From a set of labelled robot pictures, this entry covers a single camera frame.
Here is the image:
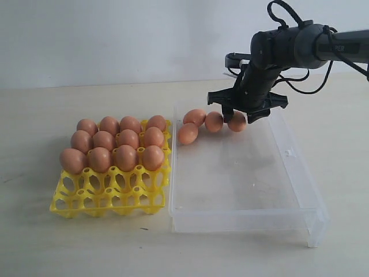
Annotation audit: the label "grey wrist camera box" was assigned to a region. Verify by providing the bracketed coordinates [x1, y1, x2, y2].
[224, 53, 251, 69]

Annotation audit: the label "brown egg column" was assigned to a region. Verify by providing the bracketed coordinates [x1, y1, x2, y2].
[92, 130, 116, 152]

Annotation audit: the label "yellow plastic egg tray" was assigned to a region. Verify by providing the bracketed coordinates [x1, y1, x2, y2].
[50, 121, 172, 218]

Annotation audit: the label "brown egg mid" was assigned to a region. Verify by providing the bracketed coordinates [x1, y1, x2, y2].
[88, 147, 112, 173]

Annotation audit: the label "clear plastic bin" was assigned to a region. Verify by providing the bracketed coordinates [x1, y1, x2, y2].
[168, 100, 329, 248]

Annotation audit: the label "brown egg slot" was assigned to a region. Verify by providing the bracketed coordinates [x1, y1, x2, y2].
[99, 116, 120, 137]
[76, 118, 99, 137]
[146, 115, 167, 132]
[120, 115, 142, 134]

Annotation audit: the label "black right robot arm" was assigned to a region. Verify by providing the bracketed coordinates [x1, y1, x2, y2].
[208, 23, 368, 123]

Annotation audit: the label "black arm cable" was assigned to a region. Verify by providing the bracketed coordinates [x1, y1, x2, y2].
[266, 0, 369, 95]

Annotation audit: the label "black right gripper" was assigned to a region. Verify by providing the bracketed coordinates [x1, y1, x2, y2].
[208, 62, 288, 124]

